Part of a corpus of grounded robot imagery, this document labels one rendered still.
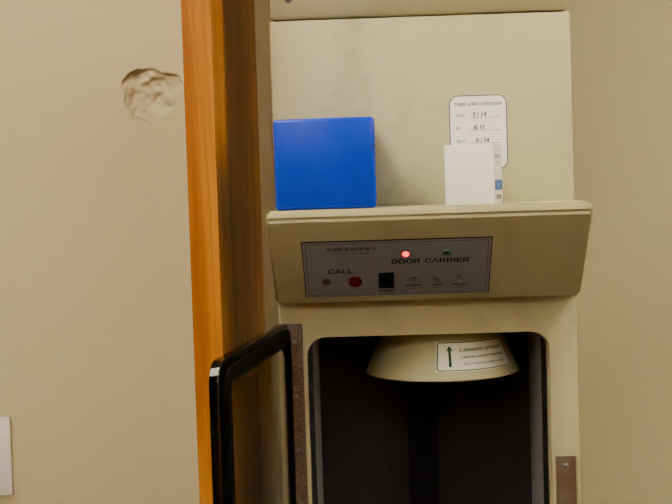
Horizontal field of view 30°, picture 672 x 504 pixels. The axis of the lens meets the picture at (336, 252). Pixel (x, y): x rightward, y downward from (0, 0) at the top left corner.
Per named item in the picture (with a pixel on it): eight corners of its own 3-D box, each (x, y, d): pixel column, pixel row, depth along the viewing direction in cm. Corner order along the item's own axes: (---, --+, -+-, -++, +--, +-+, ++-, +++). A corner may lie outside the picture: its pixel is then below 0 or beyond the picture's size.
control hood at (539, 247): (276, 301, 135) (272, 209, 135) (578, 293, 134) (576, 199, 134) (267, 312, 124) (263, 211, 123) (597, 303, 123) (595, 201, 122)
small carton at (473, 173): (454, 204, 131) (453, 146, 131) (502, 202, 130) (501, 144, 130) (445, 205, 127) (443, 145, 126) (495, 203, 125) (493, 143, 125)
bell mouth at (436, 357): (366, 361, 154) (365, 317, 154) (510, 357, 154) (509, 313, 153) (365, 384, 137) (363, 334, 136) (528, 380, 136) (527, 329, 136)
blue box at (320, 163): (282, 209, 134) (280, 124, 133) (376, 206, 134) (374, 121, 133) (275, 210, 124) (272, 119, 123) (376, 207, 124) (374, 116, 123)
